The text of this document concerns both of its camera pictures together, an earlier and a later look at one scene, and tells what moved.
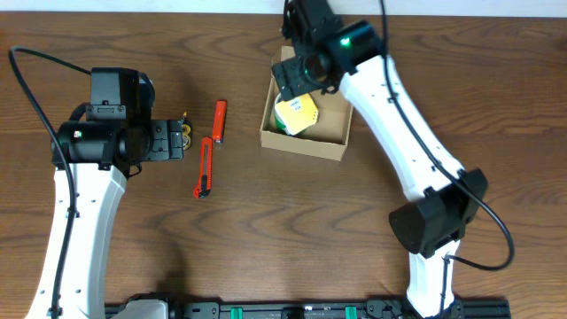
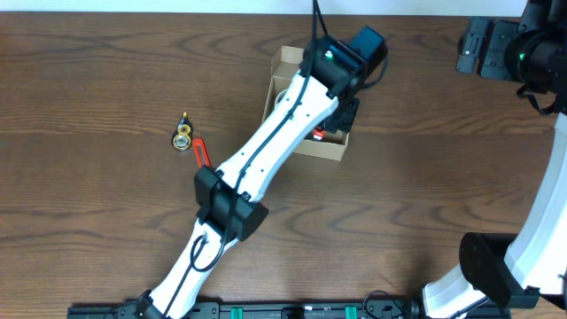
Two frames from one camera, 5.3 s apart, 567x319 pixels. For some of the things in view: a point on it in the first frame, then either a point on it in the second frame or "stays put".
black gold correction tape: (187, 133) stays put
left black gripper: (175, 138) to (344, 113)
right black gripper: (289, 77) to (480, 49)
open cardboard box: (326, 139) stays put
